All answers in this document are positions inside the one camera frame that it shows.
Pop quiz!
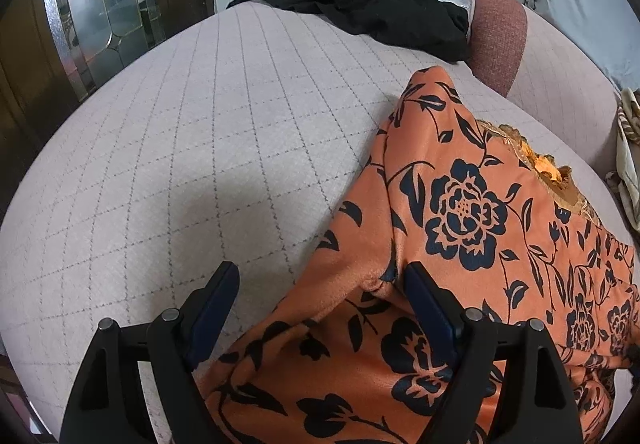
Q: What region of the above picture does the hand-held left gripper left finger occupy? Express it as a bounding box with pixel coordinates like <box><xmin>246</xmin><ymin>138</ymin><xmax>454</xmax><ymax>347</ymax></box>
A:
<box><xmin>59</xmin><ymin>261</ymin><xmax>241</xmax><ymax>444</ymax></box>

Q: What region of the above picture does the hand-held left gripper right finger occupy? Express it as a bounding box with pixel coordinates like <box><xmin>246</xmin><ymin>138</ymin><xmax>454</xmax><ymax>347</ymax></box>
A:
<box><xmin>402</xmin><ymin>261</ymin><xmax>586</xmax><ymax>444</ymax></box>

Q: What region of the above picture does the orange black floral garment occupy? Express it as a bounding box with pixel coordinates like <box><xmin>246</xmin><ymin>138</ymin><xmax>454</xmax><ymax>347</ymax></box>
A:
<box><xmin>192</xmin><ymin>66</ymin><xmax>640</xmax><ymax>444</ymax></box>

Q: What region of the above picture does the cream floral cloth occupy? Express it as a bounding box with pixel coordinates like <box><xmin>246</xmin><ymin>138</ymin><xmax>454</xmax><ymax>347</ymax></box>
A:
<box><xmin>605</xmin><ymin>88</ymin><xmax>640</xmax><ymax>225</ymax></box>

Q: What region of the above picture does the pink bolster with red end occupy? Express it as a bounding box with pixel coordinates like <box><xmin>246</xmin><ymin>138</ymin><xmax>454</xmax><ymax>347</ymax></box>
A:
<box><xmin>467</xmin><ymin>0</ymin><xmax>628</xmax><ymax>225</ymax></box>

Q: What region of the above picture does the clear plastic wrapper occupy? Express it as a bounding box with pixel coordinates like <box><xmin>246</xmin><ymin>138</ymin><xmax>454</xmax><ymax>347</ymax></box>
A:
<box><xmin>462</xmin><ymin>0</ymin><xmax>477</xmax><ymax>42</ymax></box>

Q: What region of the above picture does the dark wooden glass-pane door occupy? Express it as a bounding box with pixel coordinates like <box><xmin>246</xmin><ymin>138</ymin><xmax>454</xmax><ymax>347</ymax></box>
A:
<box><xmin>0</xmin><ymin>0</ymin><xmax>216</xmax><ymax>215</ymax></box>

